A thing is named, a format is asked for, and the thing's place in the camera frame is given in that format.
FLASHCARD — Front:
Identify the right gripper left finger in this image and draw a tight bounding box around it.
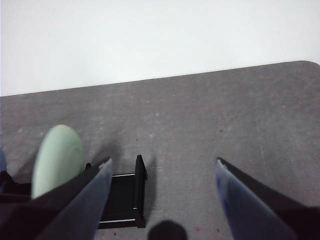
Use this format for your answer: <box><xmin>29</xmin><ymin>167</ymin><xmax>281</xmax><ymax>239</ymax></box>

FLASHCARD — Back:
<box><xmin>0</xmin><ymin>157</ymin><xmax>113</xmax><ymax>240</ymax></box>

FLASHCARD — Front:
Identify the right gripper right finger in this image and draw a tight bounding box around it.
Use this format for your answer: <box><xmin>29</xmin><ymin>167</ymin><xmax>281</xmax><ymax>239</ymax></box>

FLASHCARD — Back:
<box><xmin>214</xmin><ymin>157</ymin><xmax>320</xmax><ymax>240</ymax></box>

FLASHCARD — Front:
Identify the pale green round plate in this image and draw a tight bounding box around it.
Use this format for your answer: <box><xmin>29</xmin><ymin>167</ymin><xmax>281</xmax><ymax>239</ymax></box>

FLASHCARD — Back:
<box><xmin>31</xmin><ymin>124</ymin><xmax>85</xmax><ymax>200</ymax></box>

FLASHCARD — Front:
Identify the light blue round plate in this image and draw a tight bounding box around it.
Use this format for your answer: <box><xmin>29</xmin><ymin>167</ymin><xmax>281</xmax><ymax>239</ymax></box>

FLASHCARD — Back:
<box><xmin>0</xmin><ymin>147</ymin><xmax>8</xmax><ymax>174</ymax></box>

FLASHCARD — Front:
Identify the black plastic plate rack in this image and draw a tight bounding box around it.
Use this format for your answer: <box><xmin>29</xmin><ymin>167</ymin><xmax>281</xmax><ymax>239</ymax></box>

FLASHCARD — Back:
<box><xmin>0</xmin><ymin>154</ymin><xmax>148</xmax><ymax>229</ymax></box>

